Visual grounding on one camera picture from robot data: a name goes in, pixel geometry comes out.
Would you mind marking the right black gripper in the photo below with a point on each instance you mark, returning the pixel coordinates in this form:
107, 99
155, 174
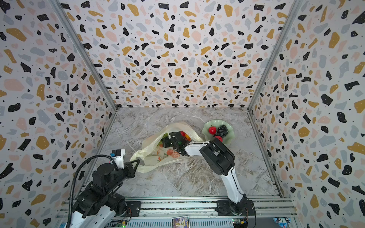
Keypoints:
165, 142

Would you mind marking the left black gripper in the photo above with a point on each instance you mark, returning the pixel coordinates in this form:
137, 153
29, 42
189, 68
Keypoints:
129, 169

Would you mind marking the green grapes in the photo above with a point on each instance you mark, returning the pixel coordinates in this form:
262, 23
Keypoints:
163, 139

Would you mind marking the orange red mango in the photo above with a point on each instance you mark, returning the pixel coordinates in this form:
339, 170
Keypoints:
186, 136

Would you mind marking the cream plastic bag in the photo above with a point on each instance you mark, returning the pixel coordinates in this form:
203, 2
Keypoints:
153, 155

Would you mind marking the red apple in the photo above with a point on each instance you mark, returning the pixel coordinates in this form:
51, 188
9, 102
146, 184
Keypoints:
219, 138
212, 130

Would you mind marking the dark purple grapes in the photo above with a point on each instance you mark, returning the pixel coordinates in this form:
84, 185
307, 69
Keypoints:
222, 131

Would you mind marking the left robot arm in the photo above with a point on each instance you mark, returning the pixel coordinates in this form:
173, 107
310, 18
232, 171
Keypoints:
99, 203

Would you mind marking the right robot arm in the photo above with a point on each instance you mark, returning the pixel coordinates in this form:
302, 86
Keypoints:
221, 161

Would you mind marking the green scalloped bowl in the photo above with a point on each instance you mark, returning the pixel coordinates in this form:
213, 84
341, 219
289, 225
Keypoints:
208, 137

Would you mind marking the colourful card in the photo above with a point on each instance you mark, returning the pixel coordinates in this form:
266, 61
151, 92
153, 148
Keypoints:
181, 222

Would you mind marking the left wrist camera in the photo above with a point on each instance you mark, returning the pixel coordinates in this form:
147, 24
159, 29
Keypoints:
118, 157

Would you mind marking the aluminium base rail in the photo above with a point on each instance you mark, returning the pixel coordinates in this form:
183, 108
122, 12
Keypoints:
200, 212

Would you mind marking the left corner aluminium post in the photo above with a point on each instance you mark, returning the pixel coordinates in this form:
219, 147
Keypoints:
56, 5

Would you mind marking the corner aluminium post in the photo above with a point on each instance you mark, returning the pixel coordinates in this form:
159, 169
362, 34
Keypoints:
56, 5
287, 25

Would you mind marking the right corner aluminium post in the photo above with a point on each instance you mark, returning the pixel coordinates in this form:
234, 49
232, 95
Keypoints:
287, 25

